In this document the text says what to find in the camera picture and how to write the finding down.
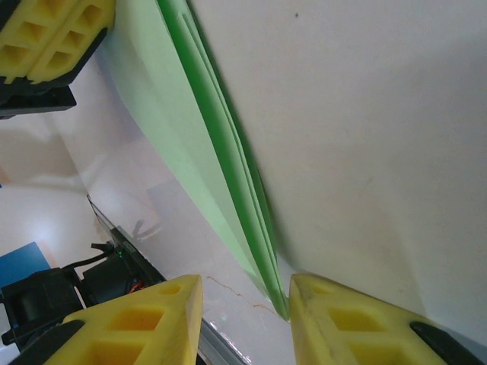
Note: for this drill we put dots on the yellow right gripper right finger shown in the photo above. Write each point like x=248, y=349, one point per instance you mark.
x=342, y=331

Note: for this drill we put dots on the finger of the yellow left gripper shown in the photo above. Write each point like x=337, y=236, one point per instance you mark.
x=76, y=38
x=34, y=30

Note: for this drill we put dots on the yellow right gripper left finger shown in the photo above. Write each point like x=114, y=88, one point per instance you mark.
x=133, y=331

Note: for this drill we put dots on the light green paper sheet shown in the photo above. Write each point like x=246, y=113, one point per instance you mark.
x=171, y=114

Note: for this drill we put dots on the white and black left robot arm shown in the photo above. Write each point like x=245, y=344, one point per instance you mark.
x=102, y=273

